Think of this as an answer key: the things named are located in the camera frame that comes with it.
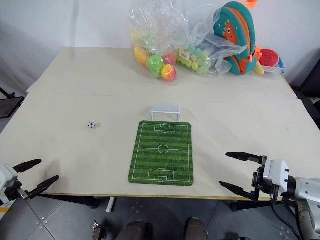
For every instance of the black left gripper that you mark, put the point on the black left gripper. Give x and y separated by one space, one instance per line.
13 190

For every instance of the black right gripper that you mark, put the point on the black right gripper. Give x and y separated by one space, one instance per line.
257 181

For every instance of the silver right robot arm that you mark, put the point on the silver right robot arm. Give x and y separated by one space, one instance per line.
308 187

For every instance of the mini soccer ball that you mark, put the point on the mini soccer ball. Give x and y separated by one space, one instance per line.
91 124

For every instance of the green soccer field mat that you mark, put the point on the green soccer field mat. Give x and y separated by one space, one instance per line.
162 160

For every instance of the dark rounded shape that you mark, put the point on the dark rounded shape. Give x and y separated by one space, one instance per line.
135 231
196 230

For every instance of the black mesh chair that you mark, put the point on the black mesh chair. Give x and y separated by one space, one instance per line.
7 106

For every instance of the white table leg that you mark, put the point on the white table leg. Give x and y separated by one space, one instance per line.
111 203

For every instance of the white miniature goal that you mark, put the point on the white miniature goal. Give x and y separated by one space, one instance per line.
165 109

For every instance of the clear plastic container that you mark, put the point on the clear plastic container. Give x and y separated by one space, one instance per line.
275 70

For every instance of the black office chair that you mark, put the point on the black office chair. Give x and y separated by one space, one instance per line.
308 82

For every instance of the red toy watermelon slice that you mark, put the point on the red toy watermelon slice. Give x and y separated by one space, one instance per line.
269 58

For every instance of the clear pack of pastel balls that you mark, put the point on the clear pack of pastel balls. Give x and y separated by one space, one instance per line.
197 58

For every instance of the red yellow toy peach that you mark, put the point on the red yellow toy peach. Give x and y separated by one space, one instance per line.
168 73

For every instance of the crumpled clear plastic bag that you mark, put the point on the crumpled clear plastic bag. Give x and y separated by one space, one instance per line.
220 43

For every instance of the red toy apple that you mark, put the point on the red toy apple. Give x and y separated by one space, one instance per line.
170 58

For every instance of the green toy apple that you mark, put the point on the green toy apple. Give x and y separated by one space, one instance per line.
154 63

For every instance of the teal orange dinosaur backpack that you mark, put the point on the teal orange dinosaur backpack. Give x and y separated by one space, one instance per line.
240 25

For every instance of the yellow toy banana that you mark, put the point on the yellow toy banana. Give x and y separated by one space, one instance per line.
140 56

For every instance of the clear plastic fruit bag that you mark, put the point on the clear plastic fruit bag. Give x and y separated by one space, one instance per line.
152 22

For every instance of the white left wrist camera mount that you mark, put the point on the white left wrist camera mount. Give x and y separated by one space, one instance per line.
6 175

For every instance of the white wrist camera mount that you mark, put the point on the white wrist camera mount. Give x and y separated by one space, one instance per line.
6 175
276 172

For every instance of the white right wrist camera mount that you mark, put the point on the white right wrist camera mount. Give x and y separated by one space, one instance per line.
276 172

